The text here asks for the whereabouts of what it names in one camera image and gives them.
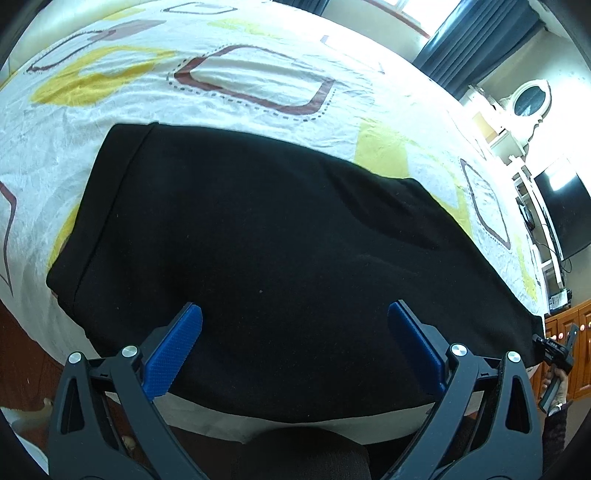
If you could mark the wooden cabinet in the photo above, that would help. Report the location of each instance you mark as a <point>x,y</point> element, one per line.
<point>579,318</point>

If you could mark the person's right hand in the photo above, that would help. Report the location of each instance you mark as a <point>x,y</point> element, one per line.
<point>562,390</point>

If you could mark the white oval framed mirror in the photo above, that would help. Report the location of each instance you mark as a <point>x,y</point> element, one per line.
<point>531,101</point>

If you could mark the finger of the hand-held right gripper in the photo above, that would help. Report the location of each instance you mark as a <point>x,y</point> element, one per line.
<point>550,350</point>

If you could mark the black pants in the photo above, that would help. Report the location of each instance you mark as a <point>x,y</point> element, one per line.
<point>277,258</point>

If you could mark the dark blue curtain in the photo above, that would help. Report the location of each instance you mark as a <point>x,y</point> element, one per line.
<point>466,50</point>

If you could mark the black set-top box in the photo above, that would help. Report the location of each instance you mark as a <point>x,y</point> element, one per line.
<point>559,299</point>

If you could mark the cream vanity dresser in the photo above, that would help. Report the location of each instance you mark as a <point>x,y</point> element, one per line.
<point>501,138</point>

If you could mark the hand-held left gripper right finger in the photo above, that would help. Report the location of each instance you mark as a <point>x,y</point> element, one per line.
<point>415,346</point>

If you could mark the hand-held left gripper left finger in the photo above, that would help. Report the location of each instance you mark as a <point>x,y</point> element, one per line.
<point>173,348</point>

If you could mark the bright window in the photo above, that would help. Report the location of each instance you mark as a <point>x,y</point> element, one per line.
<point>415,11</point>

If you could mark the white printed bed sheet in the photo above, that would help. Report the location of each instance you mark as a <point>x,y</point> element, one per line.
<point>231,60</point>

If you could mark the black flat television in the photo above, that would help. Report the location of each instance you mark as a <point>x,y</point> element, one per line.
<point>561,207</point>

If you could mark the person's right forearm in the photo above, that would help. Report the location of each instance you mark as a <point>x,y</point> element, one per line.
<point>556,434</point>

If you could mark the white shelf unit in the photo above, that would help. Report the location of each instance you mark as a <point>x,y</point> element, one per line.
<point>538,217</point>

